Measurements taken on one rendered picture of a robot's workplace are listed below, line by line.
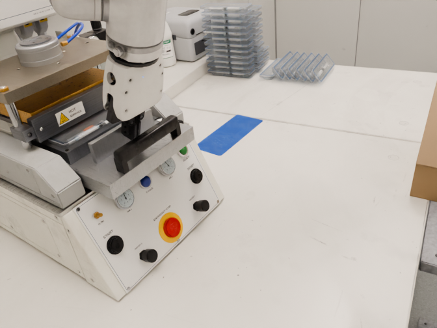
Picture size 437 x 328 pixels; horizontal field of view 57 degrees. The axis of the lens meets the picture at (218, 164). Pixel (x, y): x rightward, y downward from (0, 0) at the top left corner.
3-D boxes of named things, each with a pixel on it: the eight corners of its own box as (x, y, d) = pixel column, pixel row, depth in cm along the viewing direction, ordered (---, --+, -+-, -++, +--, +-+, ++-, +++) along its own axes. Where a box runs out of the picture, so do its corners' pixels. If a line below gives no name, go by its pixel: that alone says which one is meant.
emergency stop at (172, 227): (167, 241, 82) (157, 225, 81) (179, 229, 85) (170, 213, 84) (172, 241, 81) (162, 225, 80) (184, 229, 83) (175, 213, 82)
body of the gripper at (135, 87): (128, 68, 57) (126, 129, 65) (175, 45, 63) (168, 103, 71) (91, 45, 59) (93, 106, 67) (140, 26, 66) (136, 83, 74)
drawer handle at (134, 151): (116, 171, 69) (110, 151, 66) (173, 131, 78) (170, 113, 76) (125, 174, 67) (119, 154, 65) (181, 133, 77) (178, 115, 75)
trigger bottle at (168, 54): (157, 62, 167) (145, -2, 154) (176, 59, 167) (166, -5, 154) (156, 69, 160) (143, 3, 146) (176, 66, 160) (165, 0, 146)
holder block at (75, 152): (19, 144, 80) (13, 133, 79) (96, 103, 93) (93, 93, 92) (70, 164, 72) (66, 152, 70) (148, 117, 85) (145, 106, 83)
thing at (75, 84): (-11, 116, 81) (-32, 70, 76) (77, 76, 96) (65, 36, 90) (39, 133, 72) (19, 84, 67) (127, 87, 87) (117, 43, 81)
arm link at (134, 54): (133, 55, 56) (132, 73, 58) (175, 36, 61) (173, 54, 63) (90, 30, 58) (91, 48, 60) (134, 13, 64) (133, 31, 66)
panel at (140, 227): (126, 293, 74) (71, 209, 69) (220, 202, 93) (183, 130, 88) (132, 295, 72) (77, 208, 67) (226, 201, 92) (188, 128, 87)
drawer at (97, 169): (17, 160, 83) (1, 126, 78) (99, 115, 97) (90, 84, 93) (114, 204, 67) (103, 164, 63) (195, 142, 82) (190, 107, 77)
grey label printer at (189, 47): (149, 57, 173) (140, 16, 164) (178, 43, 187) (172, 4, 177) (194, 64, 161) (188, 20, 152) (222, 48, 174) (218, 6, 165)
